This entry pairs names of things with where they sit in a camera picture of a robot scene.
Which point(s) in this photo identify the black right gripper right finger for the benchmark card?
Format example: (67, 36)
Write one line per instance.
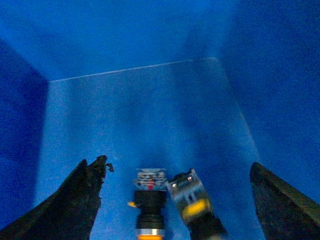
(284, 213)

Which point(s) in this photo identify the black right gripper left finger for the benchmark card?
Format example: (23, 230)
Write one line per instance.
(70, 212)

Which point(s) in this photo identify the yellow mushroom push button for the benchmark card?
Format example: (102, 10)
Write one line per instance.
(150, 198)

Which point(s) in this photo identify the blue target bin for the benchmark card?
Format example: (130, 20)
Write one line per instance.
(213, 85)

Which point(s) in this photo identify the red mushroom push button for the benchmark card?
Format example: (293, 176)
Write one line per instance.
(195, 206)

